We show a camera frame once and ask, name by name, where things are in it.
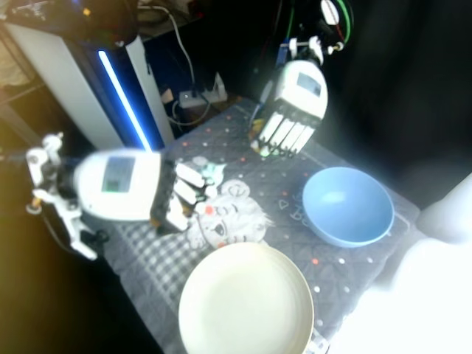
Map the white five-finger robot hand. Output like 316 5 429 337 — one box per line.
72 149 228 236
249 58 330 159

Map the toy ice cream cone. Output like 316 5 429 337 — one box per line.
198 162 226 185

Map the blue bowl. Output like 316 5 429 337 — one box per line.
302 166 395 248

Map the cream round plate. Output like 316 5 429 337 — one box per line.
178 242 316 354

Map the white power adapter plug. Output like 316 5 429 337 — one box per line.
212 72 227 97

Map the white power strip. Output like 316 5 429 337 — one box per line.
178 90 229 108

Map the grey quilt with bear print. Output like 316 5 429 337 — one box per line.
75 97 421 354

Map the white robot body shell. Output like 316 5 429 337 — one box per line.
324 180 472 354

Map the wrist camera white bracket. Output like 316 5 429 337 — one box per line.
47 201 100 261

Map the white cable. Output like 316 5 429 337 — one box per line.
139 4 196 93

